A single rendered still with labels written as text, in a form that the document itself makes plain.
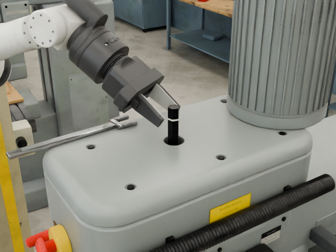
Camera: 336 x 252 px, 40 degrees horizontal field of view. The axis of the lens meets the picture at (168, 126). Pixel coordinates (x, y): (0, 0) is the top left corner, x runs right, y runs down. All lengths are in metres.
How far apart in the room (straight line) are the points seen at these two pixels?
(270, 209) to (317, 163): 0.27
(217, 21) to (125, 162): 6.85
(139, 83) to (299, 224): 0.47
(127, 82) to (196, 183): 0.21
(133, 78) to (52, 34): 0.16
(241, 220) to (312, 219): 0.30
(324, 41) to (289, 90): 0.10
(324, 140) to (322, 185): 0.26
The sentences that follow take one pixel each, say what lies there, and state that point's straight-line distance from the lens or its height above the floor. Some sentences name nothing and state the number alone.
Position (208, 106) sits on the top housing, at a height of 1.89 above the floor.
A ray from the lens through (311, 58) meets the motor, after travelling 0.85.
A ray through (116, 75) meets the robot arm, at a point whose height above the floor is 2.01.
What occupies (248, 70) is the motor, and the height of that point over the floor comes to 1.99.
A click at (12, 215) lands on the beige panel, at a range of 2.92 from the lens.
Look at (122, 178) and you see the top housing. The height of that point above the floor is 1.89.
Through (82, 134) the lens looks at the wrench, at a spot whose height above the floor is 1.90.
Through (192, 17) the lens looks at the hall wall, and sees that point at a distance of 8.11.
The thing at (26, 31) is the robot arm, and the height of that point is 2.05.
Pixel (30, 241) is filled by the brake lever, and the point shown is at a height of 1.71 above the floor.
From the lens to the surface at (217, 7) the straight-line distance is 6.30.
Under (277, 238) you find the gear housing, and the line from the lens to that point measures 0.98.
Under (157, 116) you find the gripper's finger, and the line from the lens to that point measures 0.79.
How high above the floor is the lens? 2.30
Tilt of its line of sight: 27 degrees down
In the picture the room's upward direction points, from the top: straight up
